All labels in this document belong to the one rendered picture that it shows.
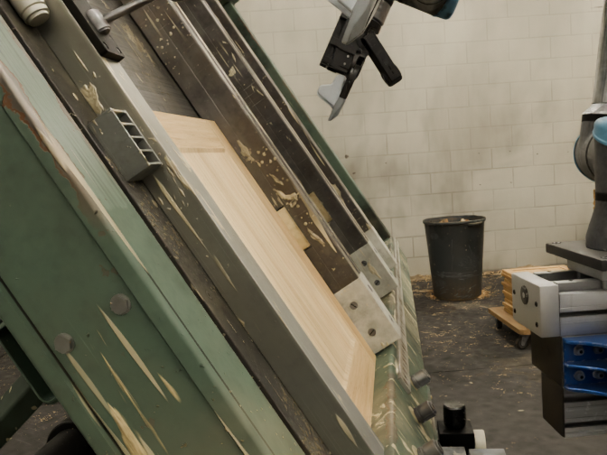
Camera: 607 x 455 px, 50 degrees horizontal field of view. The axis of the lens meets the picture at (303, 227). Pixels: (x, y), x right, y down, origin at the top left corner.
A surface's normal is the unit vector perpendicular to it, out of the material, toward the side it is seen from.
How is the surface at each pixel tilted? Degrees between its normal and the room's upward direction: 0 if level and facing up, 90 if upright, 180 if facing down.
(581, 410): 90
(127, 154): 89
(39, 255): 90
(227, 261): 90
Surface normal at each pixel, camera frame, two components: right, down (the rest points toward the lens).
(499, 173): 0.04, 0.11
